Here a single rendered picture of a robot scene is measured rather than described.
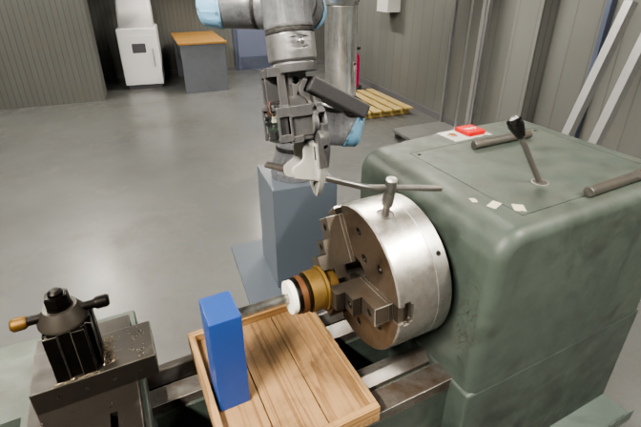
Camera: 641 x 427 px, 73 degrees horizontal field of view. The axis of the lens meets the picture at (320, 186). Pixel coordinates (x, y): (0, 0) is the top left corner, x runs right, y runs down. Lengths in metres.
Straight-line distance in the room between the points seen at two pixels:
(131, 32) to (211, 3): 6.65
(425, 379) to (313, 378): 0.25
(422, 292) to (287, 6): 0.54
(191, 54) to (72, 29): 1.53
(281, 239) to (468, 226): 0.64
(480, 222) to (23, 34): 6.63
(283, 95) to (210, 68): 6.37
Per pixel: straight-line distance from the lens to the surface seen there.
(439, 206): 0.92
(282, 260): 1.38
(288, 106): 0.67
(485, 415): 1.17
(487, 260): 0.84
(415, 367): 1.09
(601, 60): 3.66
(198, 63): 6.99
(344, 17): 1.15
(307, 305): 0.87
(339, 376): 1.01
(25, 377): 1.13
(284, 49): 0.66
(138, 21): 7.52
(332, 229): 0.91
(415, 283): 0.83
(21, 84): 7.18
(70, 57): 7.00
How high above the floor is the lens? 1.66
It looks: 26 degrees down
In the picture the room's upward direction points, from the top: straight up
